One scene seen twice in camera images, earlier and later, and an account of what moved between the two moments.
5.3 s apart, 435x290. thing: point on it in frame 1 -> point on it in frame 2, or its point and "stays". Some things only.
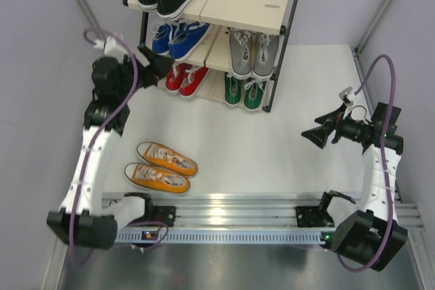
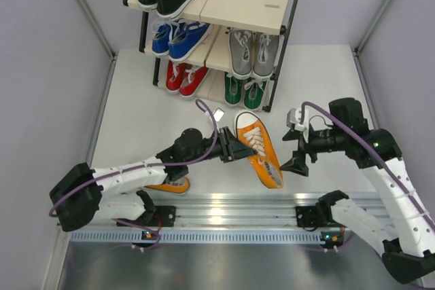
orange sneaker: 167,159 -> 251,130
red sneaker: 192,76 stays
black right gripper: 319,135 -> 297,164
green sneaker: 232,90 stays
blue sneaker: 161,39 stays
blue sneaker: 187,37 stays
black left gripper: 160,65 -> 230,147
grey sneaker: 265,51 stays
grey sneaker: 240,49 stays
